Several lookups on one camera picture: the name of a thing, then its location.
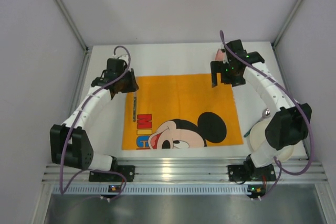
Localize pink plastic cup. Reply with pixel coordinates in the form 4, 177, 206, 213
215, 49, 226, 61

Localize green handled fork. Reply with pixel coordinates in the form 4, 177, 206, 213
132, 92, 137, 122

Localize orange cartoon mouse placemat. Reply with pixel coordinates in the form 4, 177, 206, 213
122, 74, 243, 151

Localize green handled spoon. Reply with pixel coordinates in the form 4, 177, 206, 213
244, 108, 271, 138

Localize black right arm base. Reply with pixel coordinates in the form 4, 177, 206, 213
227, 155, 276, 184

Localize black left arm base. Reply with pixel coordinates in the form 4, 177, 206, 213
89, 165, 135, 183

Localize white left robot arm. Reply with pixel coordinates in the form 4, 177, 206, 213
49, 55, 139, 171

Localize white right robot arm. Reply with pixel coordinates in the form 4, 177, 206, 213
211, 40, 312, 168

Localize cream round plate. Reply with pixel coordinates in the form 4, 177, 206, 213
247, 119, 294, 162

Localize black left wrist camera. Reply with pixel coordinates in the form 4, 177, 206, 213
106, 58, 128, 74

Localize aluminium mounting rail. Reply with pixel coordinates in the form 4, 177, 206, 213
42, 158, 328, 184

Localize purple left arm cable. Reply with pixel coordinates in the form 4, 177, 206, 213
59, 45, 131, 201

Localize right aluminium corner post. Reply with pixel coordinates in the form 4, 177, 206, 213
271, 0, 305, 50

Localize aluminium corner post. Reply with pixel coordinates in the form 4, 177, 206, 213
271, 0, 305, 50
54, 0, 88, 52

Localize perforated metal cable tray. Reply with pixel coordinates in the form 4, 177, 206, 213
66, 183, 265, 196

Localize left aluminium corner post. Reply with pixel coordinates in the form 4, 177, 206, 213
54, 0, 88, 52

